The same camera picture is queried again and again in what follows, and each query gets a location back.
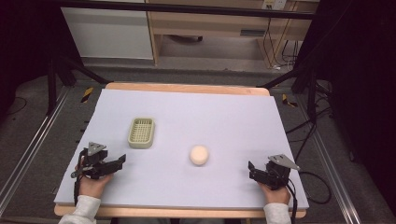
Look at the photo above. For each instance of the black metal stand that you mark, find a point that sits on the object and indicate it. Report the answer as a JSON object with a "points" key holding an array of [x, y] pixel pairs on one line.
{"points": [[57, 77], [303, 84]]}

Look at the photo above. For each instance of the green slotted soap dish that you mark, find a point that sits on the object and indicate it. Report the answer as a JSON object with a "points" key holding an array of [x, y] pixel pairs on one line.
{"points": [[141, 133]]}

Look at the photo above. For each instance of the white cabinet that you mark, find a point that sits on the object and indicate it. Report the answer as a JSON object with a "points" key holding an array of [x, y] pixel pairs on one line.
{"points": [[109, 32]]}

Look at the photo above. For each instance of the yellow black floor tape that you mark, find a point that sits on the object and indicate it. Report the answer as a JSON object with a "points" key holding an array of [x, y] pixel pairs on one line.
{"points": [[288, 101], [87, 94]]}

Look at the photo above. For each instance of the pale lilac foam mat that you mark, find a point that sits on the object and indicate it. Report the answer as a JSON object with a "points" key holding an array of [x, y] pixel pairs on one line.
{"points": [[199, 124]]}

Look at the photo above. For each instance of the person's right hand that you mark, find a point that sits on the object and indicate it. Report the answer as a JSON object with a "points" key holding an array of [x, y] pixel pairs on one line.
{"points": [[276, 196]]}

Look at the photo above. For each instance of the wooden table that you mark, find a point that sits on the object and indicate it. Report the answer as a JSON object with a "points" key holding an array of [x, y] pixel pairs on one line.
{"points": [[186, 88]]}

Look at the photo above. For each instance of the round cream soap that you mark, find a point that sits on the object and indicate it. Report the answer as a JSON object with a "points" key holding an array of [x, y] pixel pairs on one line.
{"points": [[199, 155]]}

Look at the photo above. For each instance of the metal floor rail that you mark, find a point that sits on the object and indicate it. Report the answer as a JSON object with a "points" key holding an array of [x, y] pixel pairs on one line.
{"points": [[29, 149], [334, 174]]}

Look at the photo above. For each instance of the white power strip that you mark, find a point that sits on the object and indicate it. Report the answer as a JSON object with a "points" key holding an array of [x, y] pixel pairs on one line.
{"points": [[274, 4]]}

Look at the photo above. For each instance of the black metal frame bar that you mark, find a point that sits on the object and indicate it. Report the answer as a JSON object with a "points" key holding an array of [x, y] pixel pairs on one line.
{"points": [[186, 8]]}

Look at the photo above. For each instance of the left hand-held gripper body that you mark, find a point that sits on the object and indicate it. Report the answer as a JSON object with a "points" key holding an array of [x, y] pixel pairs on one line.
{"points": [[94, 157]]}

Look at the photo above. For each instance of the light wooden desk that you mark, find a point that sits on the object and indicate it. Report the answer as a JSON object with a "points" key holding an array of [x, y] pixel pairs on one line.
{"points": [[218, 23]]}

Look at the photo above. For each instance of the person's left hand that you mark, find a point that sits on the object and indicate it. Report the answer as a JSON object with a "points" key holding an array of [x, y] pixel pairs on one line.
{"points": [[93, 186]]}

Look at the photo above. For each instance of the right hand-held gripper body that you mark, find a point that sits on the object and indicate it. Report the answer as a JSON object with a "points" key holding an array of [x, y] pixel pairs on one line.
{"points": [[278, 172]]}

